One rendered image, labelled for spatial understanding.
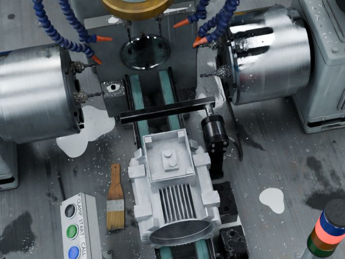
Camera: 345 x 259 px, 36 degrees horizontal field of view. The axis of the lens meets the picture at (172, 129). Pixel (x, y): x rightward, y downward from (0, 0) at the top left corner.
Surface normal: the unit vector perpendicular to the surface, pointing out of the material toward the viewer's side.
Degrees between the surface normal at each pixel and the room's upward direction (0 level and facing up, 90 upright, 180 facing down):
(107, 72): 90
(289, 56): 43
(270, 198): 0
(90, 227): 57
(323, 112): 89
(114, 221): 2
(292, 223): 0
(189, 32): 90
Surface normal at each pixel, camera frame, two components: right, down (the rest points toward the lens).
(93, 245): 0.80, -0.43
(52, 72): 0.01, -0.25
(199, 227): -0.66, -0.29
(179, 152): -0.04, -0.51
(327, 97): 0.18, 0.83
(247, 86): 0.16, 0.65
